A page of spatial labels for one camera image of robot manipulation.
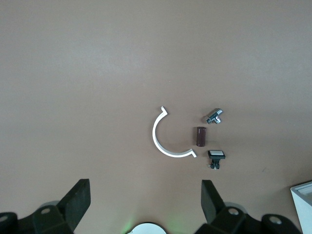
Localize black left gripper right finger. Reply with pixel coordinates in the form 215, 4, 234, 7
195, 179, 302, 234

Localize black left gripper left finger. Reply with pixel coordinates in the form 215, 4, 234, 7
0, 178, 92, 234

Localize black square white-capped push button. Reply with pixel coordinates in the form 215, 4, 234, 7
206, 150, 226, 170

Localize white drawer cabinet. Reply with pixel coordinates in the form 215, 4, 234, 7
290, 180, 312, 234

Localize dark brown cylinder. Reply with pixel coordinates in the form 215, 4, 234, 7
195, 126, 208, 147

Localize chrome metal fitting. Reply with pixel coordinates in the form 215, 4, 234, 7
202, 107, 224, 124

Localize white semicircular plastic bracket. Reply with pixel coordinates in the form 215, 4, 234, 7
152, 106, 197, 159

